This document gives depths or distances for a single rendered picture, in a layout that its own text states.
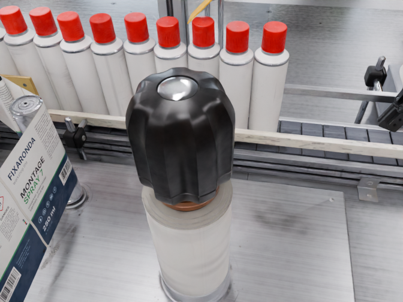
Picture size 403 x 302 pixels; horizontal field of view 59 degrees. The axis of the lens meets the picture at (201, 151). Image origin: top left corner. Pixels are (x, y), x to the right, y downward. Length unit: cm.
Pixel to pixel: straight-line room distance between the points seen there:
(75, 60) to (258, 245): 40
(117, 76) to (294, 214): 35
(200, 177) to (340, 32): 89
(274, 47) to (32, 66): 40
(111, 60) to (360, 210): 47
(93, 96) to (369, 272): 52
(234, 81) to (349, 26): 64
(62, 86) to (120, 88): 11
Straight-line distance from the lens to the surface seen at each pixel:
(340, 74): 93
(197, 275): 39
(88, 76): 63
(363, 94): 64
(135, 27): 56
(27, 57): 68
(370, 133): 70
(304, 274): 50
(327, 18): 116
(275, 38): 52
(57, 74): 66
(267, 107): 58
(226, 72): 54
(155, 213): 32
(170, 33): 54
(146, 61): 58
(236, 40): 52
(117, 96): 63
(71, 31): 60
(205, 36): 54
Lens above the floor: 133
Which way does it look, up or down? 46 degrees down
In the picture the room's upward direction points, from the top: 3 degrees counter-clockwise
